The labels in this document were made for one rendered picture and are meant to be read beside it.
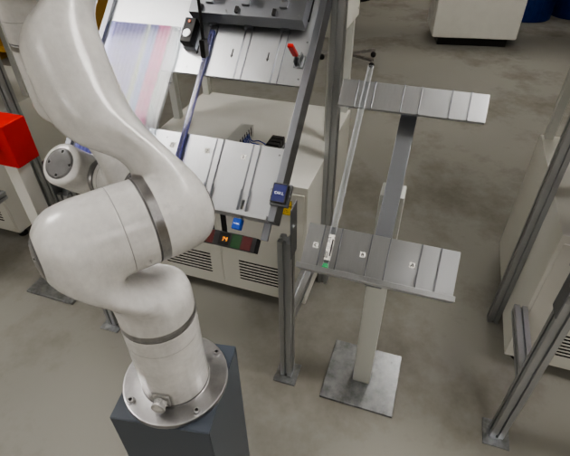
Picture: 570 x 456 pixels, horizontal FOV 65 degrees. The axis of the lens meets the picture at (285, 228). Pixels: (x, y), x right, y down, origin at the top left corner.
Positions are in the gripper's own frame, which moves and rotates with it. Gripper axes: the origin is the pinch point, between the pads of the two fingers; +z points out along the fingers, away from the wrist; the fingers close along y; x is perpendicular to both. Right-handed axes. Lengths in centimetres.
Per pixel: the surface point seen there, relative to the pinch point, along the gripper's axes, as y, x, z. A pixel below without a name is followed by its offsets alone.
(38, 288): -83, -40, 67
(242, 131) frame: -1, 39, 50
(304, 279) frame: 35, -10, 53
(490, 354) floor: 104, -21, 86
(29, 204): -74, -6, 39
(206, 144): 7.2, 20.2, 10.2
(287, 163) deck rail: 31.8, 18.3, 9.0
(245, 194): 22.2, 8.1, 10.2
